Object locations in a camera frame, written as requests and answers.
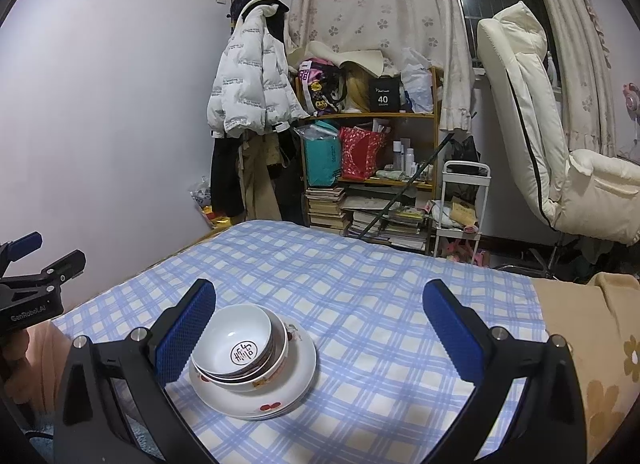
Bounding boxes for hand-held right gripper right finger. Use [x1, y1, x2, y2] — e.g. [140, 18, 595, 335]
[422, 279, 587, 464]

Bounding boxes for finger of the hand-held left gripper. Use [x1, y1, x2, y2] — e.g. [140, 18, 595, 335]
[0, 250, 87, 302]
[0, 231, 43, 275]

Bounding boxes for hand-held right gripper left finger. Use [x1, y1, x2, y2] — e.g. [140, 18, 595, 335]
[52, 279, 217, 464]

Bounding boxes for small red patterned bowl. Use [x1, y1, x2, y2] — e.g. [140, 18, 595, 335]
[191, 304, 289, 379]

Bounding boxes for small white bowl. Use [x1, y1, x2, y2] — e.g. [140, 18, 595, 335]
[192, 319, 291, 384]

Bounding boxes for large white cherry plate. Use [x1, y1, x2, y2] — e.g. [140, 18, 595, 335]
[189, 324, 319, 421]

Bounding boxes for person's left hand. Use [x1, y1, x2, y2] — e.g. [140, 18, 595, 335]
[2, 321, 68, 395]

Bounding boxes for pink slippers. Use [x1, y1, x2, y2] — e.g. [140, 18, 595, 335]
[445, 239, 490, 266]

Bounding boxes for blue checkered tablecloth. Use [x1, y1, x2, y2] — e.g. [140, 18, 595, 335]
[52, 219, 548, 464]

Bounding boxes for yellow bag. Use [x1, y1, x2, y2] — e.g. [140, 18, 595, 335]
[200, 206, 236, 230]

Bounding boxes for pile of magazines and papers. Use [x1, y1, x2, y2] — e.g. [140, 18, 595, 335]
[347, 196, 431, 251]

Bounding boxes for tan paper packet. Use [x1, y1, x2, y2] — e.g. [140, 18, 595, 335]
[447, 196, 478, 227]

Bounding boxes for tan floral blanket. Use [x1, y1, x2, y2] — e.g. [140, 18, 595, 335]
[530, 271, 640, 464]

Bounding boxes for printed plastic bag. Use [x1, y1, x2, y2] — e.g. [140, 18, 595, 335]
[189, 176, 216, 210]

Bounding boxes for white trolley cart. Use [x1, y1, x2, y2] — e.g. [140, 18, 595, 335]
[430, 160, 492, 265]

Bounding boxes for black rod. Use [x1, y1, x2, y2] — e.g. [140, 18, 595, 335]
[362, 131, 453, 240]

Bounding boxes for black hanging pants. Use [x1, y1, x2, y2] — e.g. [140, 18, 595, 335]
[210, 134, 248, 220]

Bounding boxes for beige hanging pants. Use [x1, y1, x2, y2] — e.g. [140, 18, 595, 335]
[240, 131, 283, 222]

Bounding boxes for stack of old books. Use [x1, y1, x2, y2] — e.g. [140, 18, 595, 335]
[305, 186, 353, 237]

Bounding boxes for black hanging coat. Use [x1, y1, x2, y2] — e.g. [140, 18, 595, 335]
[272, 129, 308, 227]

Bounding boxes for row of white cosmetic bottles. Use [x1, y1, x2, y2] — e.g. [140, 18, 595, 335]
[392, 140, 436, 177]

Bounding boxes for black bag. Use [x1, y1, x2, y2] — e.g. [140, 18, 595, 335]
[442, 136, 481, 175]

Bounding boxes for red patterned bag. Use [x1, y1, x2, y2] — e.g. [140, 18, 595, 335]
[339, 126, 388, 180]

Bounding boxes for teal bag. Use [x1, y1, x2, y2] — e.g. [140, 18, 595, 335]
[295, 121, 343, 188]

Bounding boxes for cream recliner chair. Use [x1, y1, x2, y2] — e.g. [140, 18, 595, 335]
[476, 0, 640, 247]

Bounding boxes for wooden shelf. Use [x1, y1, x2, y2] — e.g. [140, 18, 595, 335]
[295, 66, 446, 250]

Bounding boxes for black box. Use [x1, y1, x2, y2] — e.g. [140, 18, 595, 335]
[369, 76, 402, 113]

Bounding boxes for white plastic bag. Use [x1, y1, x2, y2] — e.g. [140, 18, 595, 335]
[400, 47, 435, 112]

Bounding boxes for tan paper bag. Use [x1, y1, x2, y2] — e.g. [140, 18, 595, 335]
[345, 66, 381, 112]

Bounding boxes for white puffer jacket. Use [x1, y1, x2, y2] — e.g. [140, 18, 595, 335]
[207, 0, 311, 137]

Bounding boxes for colourful printed bag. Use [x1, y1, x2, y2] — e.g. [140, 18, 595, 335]
[297, 58, 351, 117]

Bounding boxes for pink fan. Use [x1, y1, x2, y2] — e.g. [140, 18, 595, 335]
[621, 83, 640, 120]

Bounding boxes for beige folded cloth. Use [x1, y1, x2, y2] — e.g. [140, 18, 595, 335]
[287, 40, 386, 72]

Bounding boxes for floral curtain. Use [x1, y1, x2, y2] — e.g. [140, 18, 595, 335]
[287, 0, 476, 132]
[520, 0, 618, 145]

